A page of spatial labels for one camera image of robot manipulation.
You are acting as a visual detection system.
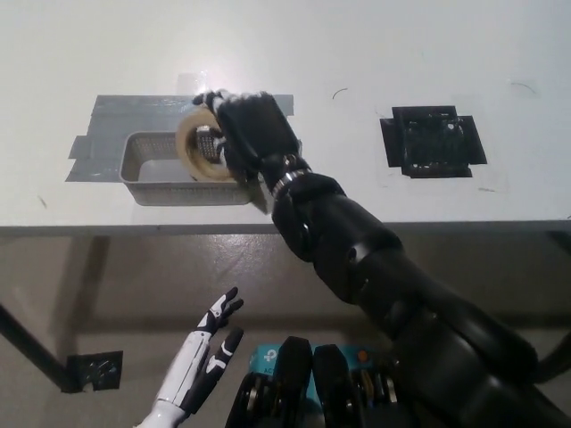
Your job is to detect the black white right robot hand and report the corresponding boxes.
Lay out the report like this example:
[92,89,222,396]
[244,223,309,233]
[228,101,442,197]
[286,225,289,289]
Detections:
[194,88,304,184]

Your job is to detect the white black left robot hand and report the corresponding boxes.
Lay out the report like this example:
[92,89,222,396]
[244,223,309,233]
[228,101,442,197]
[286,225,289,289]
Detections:
[153,286,245,414]

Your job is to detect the beige masking tape roll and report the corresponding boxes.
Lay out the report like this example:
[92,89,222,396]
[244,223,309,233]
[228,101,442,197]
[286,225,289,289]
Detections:
[175,104,244,183]

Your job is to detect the black robot torso teal top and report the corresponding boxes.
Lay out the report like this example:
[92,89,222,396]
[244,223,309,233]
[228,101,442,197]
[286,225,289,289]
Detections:
[225,336,402,428]

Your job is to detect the black tape square patch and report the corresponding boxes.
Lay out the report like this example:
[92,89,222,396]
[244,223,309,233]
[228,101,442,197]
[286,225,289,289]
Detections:
[378,105,488,180]

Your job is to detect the small grey perforated plastic basket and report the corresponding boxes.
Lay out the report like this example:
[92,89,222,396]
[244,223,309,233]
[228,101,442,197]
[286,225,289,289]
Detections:
[119,131,262,207]

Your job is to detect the black table foot plate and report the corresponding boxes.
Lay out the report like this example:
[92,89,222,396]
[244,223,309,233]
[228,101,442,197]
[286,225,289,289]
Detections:
[66,350,125,394]

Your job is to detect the black metal table leg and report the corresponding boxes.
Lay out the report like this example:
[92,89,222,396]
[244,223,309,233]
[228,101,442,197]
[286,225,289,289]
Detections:
[534,230,571,385]
[0,301,79,393]

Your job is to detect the grey duct tape patch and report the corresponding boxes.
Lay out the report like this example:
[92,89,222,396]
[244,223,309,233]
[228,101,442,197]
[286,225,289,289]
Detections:
[64,93,304,184]

